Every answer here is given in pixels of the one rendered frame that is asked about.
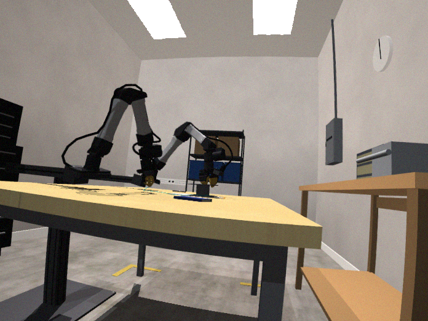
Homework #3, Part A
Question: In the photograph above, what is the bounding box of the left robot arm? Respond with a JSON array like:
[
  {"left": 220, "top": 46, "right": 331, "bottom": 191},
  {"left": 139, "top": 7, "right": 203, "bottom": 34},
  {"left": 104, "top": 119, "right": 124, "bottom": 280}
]
[{"left": 154, "top": 122, "right": 226, "bottom": 181}]

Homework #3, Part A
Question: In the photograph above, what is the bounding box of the grey perforated disc with centre hole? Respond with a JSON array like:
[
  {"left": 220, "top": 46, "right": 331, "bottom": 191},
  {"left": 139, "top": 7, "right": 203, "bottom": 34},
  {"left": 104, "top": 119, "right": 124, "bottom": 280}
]
[{"left": 190, "top": 184, "right": 217, "bottom": 197}]

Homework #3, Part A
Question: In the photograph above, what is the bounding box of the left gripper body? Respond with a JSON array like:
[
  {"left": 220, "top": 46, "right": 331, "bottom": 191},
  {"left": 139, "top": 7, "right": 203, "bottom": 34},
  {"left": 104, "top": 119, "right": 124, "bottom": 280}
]
[{"left": 199, "top": 162, "right": 219, "bottom": 182}]

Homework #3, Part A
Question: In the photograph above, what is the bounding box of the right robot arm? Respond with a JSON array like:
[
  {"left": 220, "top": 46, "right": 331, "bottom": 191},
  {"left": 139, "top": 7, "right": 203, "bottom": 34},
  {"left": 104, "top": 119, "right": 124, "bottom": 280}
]
[{"left": 69, "top": 88, "right": 162, "bottom": 173}]

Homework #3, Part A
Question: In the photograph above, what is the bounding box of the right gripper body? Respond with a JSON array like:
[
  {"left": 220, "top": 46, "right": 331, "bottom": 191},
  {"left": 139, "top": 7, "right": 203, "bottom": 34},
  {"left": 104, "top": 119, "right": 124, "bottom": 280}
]
[{"left": 137, "top": 159, "right": 155, "bottom": 183}]

